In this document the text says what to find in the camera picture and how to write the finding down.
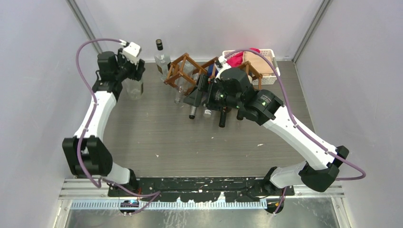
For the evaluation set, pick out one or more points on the round clear bottle pink label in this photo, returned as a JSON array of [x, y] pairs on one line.
[[134, 88]]

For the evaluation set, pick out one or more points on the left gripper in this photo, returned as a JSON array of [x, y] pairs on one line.
[[136, 69]]

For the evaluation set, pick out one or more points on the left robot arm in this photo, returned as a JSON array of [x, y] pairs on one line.
[[85, 152]]

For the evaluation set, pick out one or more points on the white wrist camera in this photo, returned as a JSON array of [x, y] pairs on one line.
[[131, 50], [222, 65]]

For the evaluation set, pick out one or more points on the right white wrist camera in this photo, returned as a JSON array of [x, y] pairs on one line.
[[222, 65]]

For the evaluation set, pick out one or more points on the blue Dash Blue bottle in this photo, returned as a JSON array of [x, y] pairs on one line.
[[207, 113]]

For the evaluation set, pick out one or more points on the brown wooden wine rack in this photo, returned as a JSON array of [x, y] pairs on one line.
[[176, 71]]

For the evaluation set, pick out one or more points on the beige cloth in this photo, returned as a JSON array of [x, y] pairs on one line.
[[263, 68]]

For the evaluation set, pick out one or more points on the green labelled bottle black cap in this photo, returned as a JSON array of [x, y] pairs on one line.
[[240, 116]]

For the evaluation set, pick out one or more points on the pink cloth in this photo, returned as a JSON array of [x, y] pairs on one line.
[[239, 58]]

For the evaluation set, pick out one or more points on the white plastic basket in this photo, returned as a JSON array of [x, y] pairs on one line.
[[260, 79]]

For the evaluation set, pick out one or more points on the green bottle silver cap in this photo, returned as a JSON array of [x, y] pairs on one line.
[[193, 110]]

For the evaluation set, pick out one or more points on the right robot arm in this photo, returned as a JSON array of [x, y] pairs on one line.
[[233, 90]]

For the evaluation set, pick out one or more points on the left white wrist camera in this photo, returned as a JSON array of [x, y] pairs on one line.
[[131, 50]]

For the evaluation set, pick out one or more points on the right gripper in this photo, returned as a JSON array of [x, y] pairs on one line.
[[194, 98]]

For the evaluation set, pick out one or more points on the aluminium frame rail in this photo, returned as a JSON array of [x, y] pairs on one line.
[[82, 196]]

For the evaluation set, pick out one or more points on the slim clear glass bottle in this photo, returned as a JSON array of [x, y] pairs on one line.
[[182, 83]]

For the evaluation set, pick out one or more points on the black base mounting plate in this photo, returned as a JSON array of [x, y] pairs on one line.
[[203, 189]]

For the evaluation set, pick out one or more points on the square clear liquor bottle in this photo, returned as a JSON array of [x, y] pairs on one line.
[[162, 60]]

